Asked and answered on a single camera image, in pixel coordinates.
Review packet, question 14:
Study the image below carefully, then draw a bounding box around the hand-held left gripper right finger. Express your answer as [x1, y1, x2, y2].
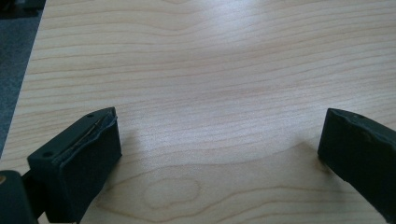
[317, 107, 396, 224]

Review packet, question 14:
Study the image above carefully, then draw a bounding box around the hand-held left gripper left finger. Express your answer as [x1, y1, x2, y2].
[26, 106, 123, 224]

